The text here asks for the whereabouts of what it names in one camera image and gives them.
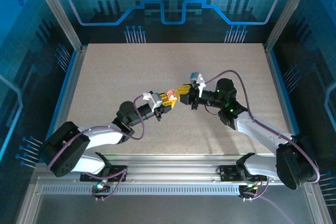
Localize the left base LED board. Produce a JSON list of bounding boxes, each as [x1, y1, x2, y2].
[[92, 181, 111, 194]]

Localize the base led board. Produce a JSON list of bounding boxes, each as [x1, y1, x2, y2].
[[92, 181, 111, 194], [240, 183, 260, 194]]

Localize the right base LED board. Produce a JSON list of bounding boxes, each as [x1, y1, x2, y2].
[[240, 183, 260, 194]]

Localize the grey metal bottom plate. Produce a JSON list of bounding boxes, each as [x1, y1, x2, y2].
[[34, 195, 316, 224]]

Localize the aluminium right side rail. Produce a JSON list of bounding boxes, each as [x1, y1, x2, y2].
[[263, 42, 331, 224]]

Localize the aluminium left side rail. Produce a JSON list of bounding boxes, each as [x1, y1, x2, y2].
[[15, 45, 89, 224]]

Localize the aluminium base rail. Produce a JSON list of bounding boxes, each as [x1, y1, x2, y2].
[[34, 153, 283, 186]]

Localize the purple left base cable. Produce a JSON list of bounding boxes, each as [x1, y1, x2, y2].
[[82, 168, 129, 201]]

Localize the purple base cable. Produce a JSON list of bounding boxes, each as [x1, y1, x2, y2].
[[82, 168, 129, 201], [240, 178, 295, 224]]

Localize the slotted grey cable duct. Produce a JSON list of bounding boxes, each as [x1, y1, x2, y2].
[[41, 185, 242, 196]]

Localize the aluminium right frame post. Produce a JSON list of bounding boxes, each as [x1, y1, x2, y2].
[[264, 0, 315, 51]]

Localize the aluminium frame post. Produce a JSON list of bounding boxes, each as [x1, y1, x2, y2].
[[264, 0, 315, 51], [28, 0, 85, 51]]

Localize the aluminium left frame post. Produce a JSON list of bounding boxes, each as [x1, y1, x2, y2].
[[28, 0, 85, 51]]

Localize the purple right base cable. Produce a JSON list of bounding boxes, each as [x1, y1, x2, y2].
[[240, 178, 295, 224]]

